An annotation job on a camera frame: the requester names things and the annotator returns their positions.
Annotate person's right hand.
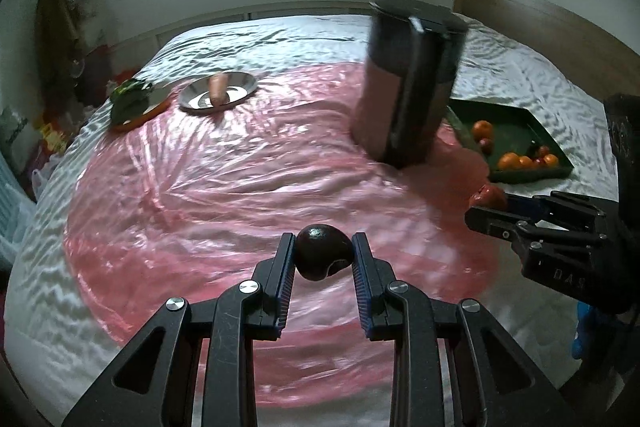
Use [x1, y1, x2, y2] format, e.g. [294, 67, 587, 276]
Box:
[571, 302, 602, 359]

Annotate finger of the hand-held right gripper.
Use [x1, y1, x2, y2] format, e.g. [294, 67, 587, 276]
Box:
[505, 192, 556, 225]
[464, 205, 539, 254]

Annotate white striped plate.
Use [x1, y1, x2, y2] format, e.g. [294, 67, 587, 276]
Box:
[179, 71, 259, 112]

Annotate white plastic bag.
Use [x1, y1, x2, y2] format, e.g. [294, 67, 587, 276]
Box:
[31, 156, 67, 201]

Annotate green tray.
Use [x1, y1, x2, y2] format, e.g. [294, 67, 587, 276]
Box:
[445, 99, 575, 184]

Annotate orange plate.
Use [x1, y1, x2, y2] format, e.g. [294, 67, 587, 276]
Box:
[110, 84, 171, 132]

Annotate brown hanging coat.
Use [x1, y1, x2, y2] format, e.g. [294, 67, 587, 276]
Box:
[35, 0, 82, 58]

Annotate grey printed bag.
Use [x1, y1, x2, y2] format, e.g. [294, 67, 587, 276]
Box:
[0, 106, 29, 144]

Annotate wooden headboard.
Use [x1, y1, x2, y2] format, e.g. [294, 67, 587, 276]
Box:
[453, 0, 640, 108]

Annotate yellow red boxes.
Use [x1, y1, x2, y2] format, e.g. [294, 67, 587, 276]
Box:
[36, 118, 67, 154]

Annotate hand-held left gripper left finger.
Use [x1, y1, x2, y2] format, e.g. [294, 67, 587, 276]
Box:
[62, 232, 297, 427]

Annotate carrot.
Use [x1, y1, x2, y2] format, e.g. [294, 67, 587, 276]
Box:
[208, 73, 231, 106]

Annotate green leafy vegetable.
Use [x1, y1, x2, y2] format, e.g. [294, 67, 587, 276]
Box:
[108, 78, 154, 124]

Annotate pink plastic sheet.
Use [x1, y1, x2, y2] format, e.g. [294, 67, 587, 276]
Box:
[62, 61, 502, 369]

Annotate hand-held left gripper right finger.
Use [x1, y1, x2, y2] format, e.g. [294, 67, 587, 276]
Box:
[350, 232, 572, 427]

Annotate black steel electric kettle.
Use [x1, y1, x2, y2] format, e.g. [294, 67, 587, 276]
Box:
[349, 0, 469, 169]

